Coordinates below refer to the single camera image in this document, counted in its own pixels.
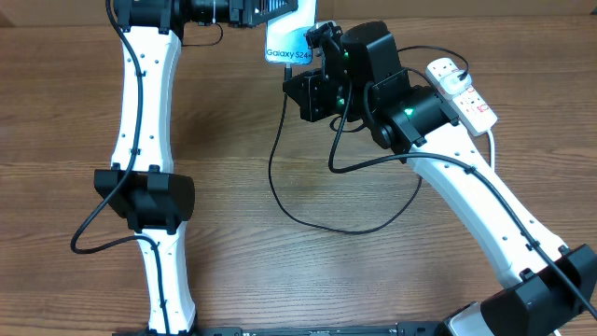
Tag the white charger plug adapter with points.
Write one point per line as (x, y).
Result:
(454, 83)

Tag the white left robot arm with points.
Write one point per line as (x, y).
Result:
(141, 185)

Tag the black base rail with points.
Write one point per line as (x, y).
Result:
(416, 328)

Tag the white power strip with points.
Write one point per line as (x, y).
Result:
(471, 108)

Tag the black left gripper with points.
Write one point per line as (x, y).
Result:
(251, 18)

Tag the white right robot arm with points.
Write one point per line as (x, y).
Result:
(431, 127)

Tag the blue smartphone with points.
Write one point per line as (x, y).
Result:
(285, 40)

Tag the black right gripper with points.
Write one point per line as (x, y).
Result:
(312, 97)

